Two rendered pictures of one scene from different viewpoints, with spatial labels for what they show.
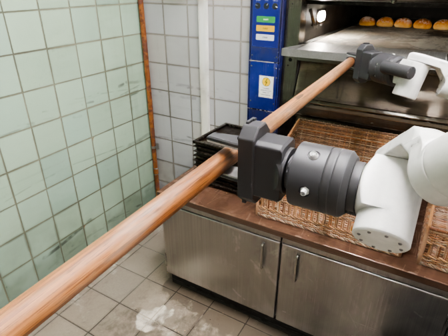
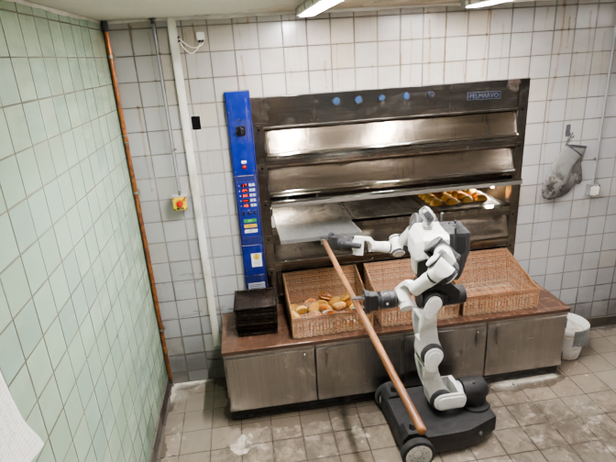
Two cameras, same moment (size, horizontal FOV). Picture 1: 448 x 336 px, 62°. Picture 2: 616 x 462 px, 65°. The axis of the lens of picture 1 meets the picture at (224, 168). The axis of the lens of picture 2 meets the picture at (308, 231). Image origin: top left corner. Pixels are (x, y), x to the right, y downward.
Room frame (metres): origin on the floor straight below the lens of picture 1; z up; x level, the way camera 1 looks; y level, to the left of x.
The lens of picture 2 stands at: (-1.04, 1.42, 2.36)
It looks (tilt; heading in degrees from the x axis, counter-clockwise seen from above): 20 degrees down; 323
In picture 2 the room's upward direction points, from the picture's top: 4 degrees counter-clockwise
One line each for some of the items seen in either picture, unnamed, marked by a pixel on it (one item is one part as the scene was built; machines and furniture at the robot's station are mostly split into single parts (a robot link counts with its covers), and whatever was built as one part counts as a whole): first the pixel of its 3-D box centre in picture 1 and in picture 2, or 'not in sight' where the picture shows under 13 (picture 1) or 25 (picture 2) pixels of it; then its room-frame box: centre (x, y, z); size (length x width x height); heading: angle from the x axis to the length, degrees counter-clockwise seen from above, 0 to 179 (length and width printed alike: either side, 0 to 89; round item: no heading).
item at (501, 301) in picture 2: not in sight; (486, 280); (0.76, -1.51, 0.72); 0.56 x 0.49 x 0.28; 60
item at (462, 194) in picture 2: not in sight; (445, 191); (1.38, -1.84, 1.21); 0.61 x 0.48 x 0.06; 150
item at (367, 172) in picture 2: not in sight; (394, 170); (1.29, -1.11, 1.54); 1.79 x 0.11 x 0.19; 60
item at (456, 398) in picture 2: not in sight; (444, 392); (0.51, -0.73, 0.28); 0.21 x 0.20 x 0.13; 61
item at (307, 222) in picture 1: (341, 177); (325, 299); (1.35, -0.48, 0.72); 0.56 x 0.49 x 0.28; 61
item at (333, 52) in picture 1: (366, 51); (317, 229); (1.48, -0.54, 1.19); 0.55 x 0.36 x 0.03; 61
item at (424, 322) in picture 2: not in sight; (428, 325); (0.57, -0.63, 0.78); 0.18 x 0.15 x 0.47; 151
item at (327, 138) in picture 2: not in sight; (394, 132); (1.29, -1.11, 1.80); 1.79 x 0.11 x 0.19; 60
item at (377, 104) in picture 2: not in sight; (393, 103); (1.31, -1.13, 1.99); 1.80 x 0.08 x 0.21; 60
